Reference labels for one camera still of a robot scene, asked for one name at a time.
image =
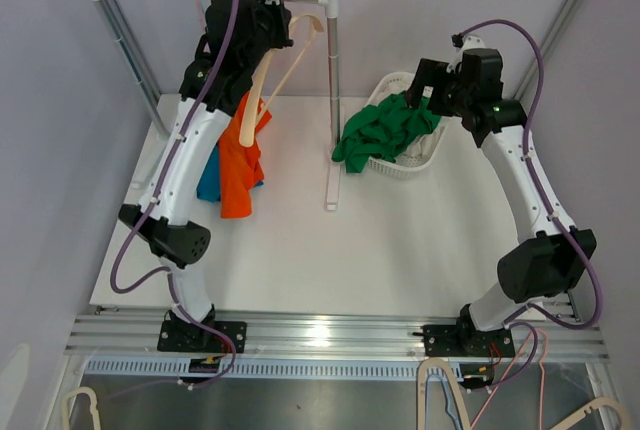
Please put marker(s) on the blue t shirt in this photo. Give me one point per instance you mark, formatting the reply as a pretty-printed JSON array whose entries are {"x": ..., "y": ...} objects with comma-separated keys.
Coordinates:
[{"x": 210, "y": 185}]

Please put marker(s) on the pink plastic hanger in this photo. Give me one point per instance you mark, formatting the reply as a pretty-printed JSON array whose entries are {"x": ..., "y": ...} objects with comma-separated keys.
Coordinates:
[{"x": 198, "y": 17}]

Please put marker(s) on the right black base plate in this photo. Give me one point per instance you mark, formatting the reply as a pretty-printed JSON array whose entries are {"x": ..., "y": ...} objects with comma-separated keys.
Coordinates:
[{"x": 452, "y": 340}]

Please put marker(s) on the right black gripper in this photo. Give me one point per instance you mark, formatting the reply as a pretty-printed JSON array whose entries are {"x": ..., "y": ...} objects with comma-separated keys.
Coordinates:
[{"x": 432, "y": 74}]

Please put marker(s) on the cream cloth in basket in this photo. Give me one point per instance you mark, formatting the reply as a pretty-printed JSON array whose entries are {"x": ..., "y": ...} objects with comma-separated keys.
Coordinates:
[{"x": 423, "y": 147}]

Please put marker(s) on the white slotted cable duct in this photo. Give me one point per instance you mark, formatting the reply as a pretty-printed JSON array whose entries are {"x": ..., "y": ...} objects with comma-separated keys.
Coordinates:
[{"x": 254, "y": 368}]

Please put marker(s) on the pink hanger bottom right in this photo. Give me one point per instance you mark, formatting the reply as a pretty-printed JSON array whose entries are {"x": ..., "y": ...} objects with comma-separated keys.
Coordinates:
[{"x": 537, "y": 334}]

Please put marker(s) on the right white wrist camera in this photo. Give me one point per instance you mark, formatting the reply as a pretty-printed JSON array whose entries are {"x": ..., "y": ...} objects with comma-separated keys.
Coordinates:
[{"x": 462, "y": 43}]

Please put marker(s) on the aluminium rail frame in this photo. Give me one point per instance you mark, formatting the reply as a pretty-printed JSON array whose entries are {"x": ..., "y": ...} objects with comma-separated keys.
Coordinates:
[{"x": 128, "y": 331}]

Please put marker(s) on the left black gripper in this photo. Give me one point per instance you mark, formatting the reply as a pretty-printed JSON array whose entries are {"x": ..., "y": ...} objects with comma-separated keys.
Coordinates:
[{"x": 282, "y": 18}]

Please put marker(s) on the orange t shirt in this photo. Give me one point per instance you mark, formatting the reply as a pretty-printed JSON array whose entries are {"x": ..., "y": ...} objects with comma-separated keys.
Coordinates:
[{"x": 237, "y": 207}]

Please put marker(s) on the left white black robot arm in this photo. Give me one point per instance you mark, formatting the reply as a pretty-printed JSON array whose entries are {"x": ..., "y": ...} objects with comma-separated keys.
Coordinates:
[{"x": 238, "y": 35}]

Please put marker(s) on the white plastic laundry basket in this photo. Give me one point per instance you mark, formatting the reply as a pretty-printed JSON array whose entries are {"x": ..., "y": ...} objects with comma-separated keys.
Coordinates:
[{"x": 402, "y": 168}]

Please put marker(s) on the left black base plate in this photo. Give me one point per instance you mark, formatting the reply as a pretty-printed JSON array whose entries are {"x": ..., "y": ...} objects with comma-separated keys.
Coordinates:
[{"x": 179, "y": 336}]

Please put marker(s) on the beige hanger bottom centre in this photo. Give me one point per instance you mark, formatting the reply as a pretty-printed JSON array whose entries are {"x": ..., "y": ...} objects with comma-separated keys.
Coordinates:
[{"x": 435, "y": 369}]

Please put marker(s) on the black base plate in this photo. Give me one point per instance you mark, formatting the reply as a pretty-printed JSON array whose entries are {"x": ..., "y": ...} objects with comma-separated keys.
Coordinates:
[
  {"x": 452, "y": 340},
  {"x": 179, "y": 336}
]

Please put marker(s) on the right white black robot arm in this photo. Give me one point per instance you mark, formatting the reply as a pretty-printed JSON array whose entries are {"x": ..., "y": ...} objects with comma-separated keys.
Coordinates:
[{"x": 547, "y": 259}]

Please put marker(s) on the beige hanger bottom right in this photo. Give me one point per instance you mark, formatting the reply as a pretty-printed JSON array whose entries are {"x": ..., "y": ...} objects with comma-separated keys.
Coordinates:
[{"x": 590, "y": 408}]

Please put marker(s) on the green t shirt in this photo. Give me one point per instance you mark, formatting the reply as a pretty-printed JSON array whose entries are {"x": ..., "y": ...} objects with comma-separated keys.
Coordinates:
[{"x": 383, "y": 131}]

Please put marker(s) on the metal clothes rack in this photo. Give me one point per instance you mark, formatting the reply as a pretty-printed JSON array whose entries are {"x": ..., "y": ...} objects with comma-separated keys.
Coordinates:
[{"x": 124, "y": 39}]

